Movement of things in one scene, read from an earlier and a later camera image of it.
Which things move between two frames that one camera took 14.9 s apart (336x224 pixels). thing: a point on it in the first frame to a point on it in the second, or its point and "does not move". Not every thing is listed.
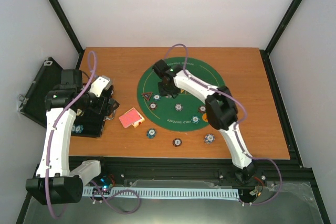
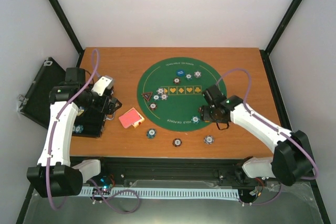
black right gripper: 164,94 to 205,115
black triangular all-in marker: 147,95 does not move
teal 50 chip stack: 151,133 does not move
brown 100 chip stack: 177,142 does not move
